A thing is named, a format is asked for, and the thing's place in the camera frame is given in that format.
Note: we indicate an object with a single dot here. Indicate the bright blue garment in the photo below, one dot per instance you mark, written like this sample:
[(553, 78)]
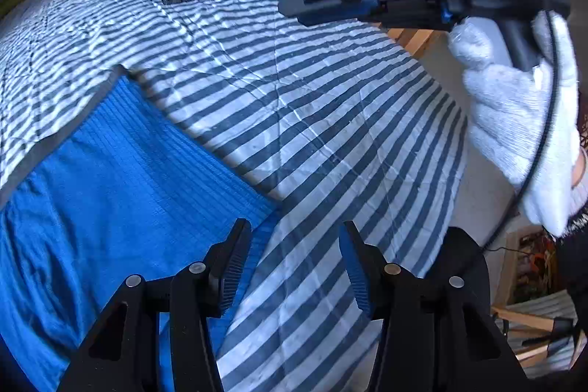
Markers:
[(115, 190)]

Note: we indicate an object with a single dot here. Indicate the blue striped bed quilt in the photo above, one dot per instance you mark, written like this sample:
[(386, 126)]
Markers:
[(298, 98)]

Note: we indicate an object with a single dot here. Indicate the wooden stool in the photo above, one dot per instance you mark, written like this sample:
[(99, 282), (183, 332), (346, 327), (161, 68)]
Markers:
[(519, 318)]

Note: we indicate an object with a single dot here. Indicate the person's right hand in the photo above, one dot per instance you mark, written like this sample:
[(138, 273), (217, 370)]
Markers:
[(505, 107)]

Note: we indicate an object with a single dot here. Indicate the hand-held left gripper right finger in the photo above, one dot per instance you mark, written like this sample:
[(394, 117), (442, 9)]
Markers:
[(356, 277)]

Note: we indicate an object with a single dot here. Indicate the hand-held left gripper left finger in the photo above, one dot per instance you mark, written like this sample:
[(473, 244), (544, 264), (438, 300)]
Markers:
[(232, 277)]

